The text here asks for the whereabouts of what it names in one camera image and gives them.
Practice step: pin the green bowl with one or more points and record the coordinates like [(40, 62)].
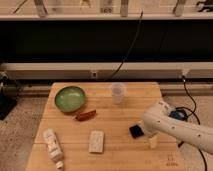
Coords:
[(70, 98)]

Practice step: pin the black equipment at left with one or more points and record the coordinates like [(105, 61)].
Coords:
[(7, 103)]

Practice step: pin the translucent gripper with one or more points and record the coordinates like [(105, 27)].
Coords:
[(153, 141)]

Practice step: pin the blue connector plug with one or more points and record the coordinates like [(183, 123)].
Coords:
[(177, 115)]

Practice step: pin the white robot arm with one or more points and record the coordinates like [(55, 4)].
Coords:
[(156, 118)]

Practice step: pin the brown chili pepper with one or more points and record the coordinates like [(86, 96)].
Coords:
[(85, 116)]

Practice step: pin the black eraser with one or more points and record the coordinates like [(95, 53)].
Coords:
[(136, 131)]

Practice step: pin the white plastic bottle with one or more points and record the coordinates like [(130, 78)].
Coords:
[(53, 148)]

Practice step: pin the white sponge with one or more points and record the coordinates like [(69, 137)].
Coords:
[(96, 142)]

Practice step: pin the clear plastic cup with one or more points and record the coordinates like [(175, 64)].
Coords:
[(118, 91)]

